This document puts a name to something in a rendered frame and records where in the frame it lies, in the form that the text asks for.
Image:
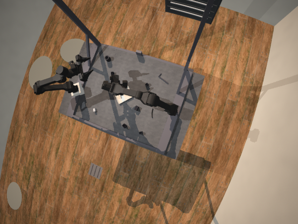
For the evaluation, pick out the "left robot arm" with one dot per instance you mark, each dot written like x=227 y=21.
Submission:
x=153 y=100

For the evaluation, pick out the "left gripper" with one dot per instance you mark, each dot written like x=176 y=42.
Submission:
x=125 y=83

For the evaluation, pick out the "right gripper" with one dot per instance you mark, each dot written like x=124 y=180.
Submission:
x=83 y=76

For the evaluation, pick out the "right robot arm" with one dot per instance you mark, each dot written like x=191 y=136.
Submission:
x=60 y=77

